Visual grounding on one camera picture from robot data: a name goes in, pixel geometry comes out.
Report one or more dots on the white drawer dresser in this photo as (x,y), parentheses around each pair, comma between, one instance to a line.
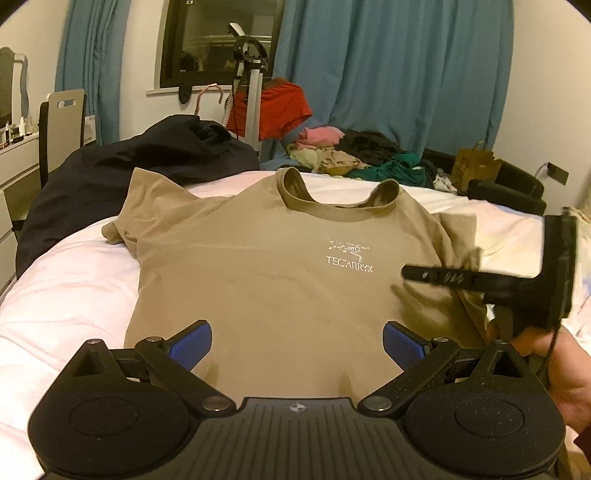
(18,184)

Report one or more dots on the wavy frame mirror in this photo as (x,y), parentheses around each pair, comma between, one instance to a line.
(7,87)

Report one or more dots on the dark window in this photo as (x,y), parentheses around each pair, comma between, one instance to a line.
(207,37)

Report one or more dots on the pink clothes hanger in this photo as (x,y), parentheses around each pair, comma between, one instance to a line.
(203,94)

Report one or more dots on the white back chair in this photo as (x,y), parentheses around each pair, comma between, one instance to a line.
(67,120)

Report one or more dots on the black sofa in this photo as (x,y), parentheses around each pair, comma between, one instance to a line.
(512,187)

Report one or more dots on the standing garment steamer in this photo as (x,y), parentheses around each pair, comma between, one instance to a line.
(254,106)

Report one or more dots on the white patterned cloth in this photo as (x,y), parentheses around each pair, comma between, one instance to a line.
(445,181)

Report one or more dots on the tan printed t-shirt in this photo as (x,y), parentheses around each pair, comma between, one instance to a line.
(254,286)

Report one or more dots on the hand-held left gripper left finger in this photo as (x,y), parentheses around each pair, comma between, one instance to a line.
(191,344)

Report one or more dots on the pink cloth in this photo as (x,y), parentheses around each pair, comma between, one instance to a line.
(321,137)

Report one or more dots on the wide blue curtain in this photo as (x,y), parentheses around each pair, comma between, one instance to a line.
(392,69)

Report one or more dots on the black crumpled cloth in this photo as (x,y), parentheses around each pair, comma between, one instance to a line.
(374,145)

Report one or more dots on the black jacket on bed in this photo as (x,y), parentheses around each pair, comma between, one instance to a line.
(138,152)

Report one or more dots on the bed with pastel sheet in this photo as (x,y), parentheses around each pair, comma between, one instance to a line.
(69,300)

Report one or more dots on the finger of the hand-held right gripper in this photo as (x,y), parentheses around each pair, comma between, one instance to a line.
(443,277)

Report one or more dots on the brown paper bag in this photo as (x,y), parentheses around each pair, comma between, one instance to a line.
(475,166)

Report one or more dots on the person's right hand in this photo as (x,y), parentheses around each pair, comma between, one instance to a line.
(572,378)

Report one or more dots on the beige crumpled cloth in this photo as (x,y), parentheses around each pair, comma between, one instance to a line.
(332,161)

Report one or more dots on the red shirt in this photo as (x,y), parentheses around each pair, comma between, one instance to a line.
(281,106)

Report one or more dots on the narrow blue curtain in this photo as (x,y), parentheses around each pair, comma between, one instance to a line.
(92,69)

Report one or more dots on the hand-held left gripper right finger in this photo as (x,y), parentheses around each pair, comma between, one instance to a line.
(404,346)

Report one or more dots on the black wall socket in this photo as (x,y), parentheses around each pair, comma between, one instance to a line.
(557,174)

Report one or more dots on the black cloth on window sill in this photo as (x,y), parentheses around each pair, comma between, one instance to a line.
(184,92)

